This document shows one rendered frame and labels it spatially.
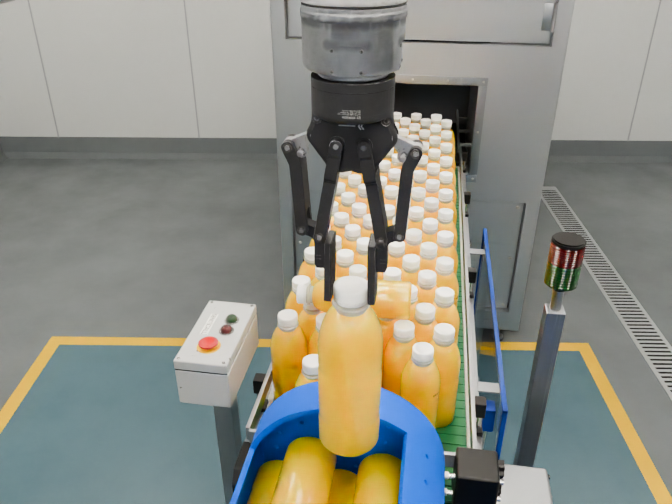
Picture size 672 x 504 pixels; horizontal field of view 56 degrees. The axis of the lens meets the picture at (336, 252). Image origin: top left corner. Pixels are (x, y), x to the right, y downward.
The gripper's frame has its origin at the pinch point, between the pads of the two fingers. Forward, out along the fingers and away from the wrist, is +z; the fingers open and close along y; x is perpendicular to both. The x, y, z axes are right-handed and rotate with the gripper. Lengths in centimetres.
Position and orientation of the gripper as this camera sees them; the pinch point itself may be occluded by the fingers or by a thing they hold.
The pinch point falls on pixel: (351, 269)
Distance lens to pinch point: 65.5
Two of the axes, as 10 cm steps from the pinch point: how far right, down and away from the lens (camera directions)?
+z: 0.0, 8.7, 4.8
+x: 1.6, -4.8, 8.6
